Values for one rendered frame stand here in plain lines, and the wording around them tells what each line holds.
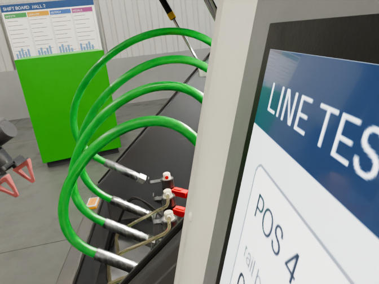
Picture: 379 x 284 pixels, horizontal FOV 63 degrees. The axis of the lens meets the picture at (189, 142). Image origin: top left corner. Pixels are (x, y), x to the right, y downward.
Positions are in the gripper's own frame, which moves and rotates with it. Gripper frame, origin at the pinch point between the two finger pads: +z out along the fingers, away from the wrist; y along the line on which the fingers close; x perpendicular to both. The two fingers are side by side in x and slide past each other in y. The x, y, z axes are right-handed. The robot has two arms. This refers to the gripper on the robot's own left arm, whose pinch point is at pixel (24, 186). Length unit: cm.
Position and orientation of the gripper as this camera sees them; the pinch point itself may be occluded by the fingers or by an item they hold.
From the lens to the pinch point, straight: 114.9
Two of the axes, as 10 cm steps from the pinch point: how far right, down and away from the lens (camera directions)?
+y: 0.5, -3.4, 9.4
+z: 5.4, 8.0, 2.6
